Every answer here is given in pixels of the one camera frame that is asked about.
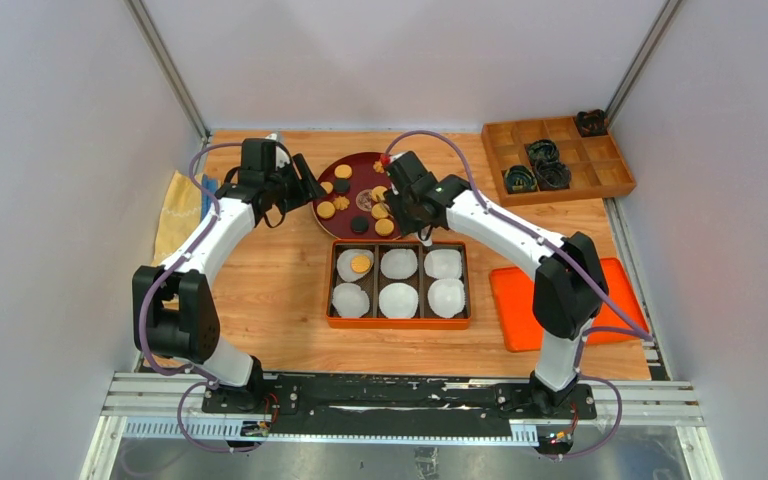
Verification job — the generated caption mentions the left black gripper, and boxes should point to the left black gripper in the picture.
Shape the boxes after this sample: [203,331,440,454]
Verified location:
[265,154,326,215]

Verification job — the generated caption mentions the yellow round cookie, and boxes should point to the yellow round cookie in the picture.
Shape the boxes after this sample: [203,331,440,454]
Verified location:
[350,255,372,275]
[370,203,390,220]
[334,164,353,180]
[374,218,395,237]
[370,185,388,203]
[316,201,337,220]

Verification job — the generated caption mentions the dark red round plate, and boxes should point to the dark red round plate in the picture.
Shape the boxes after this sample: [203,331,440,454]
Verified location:
[312,152,402,241]

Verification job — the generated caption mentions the metal tongs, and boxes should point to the metal tongs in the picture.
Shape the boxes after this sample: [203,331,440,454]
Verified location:
[384,190,433,245]

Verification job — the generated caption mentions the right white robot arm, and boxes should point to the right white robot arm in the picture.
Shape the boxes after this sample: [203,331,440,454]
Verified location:
[381,151,607,418]

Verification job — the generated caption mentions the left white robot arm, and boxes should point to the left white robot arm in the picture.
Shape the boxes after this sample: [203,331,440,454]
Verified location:
[132,133,325,413]

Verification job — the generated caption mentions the black sandwich cookie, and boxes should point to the black sandwich cookie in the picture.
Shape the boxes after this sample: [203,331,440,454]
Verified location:
[350,215,370,235]
[333,178,351,195]

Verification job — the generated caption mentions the white paper cup top middle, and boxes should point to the white paper cup top middle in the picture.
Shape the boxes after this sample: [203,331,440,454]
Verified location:
[380,248,418,280]

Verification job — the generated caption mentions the white paper cup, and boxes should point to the white paper cup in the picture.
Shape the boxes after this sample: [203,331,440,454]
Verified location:
[378,282,419,319]
[427,279,466,319]
[380,248,418,280]
[332,283,371,318]
[423,248,464,280]
[336,249,374,282]

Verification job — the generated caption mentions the white paper cup top right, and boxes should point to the white paper cup top right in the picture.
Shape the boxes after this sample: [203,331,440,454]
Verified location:
[423,248,464,280]

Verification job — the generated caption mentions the white paper cup top left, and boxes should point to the white paper cup top left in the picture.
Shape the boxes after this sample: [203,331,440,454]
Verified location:
[336,249,374,282]

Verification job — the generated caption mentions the orange compartment box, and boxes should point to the orange compartment box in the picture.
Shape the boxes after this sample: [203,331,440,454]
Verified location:
[325,241,472,330]

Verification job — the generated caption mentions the white paper cup bottom right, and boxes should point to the white paper cup bottom right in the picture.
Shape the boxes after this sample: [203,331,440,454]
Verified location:
[427,279,466,319]

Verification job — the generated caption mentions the blue cloth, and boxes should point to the blue cloth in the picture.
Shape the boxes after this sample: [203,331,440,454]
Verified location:
[200,174,221,218]

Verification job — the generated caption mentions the white paper cup bottom middle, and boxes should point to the white paper cup bottom middle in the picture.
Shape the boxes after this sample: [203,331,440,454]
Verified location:
[378,282,419,319]

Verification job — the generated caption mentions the black paper cup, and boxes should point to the black paper cup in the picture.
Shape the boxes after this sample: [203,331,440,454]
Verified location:
[503,165,538,194]
[525,139,560,167]
[534,160,571,191]

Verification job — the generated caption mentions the white paper cup bottom left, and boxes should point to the white paper cup bottom left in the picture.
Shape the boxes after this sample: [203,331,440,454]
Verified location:
[332,283,371,318]

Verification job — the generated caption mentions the wooden compartment organizer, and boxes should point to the wooden compartment organizer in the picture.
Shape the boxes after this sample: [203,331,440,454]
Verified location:
[481,116,636,207]

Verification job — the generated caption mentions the yellow cloth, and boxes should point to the yellow cloth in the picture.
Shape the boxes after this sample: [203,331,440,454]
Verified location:
[151,171,203,266]

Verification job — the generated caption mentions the black paper cup corner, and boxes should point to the black paper cup corner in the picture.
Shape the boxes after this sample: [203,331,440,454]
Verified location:
[574,109,608,138]

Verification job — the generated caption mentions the orange box lid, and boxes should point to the orange box lid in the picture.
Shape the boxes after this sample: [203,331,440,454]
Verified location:
[489,257,649,353]

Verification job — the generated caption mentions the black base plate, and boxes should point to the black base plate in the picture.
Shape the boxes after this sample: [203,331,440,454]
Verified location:
[202,373,597,439]

